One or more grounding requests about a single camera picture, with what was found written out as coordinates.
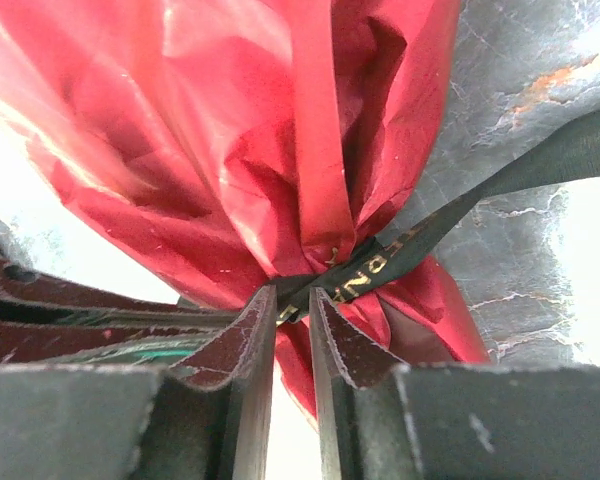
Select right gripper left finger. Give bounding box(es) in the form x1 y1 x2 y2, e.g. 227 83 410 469
0 286 276 479

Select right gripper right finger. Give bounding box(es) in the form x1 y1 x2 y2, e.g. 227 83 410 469
310 289 600 479

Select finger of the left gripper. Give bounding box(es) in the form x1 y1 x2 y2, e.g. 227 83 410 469
0 221 230 320
0 321 224 365

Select red wrapping paper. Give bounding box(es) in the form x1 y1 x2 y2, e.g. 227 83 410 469
0 0 491 431

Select black ribbon with gold text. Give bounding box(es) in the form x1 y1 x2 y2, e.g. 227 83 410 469
275 109 600 325

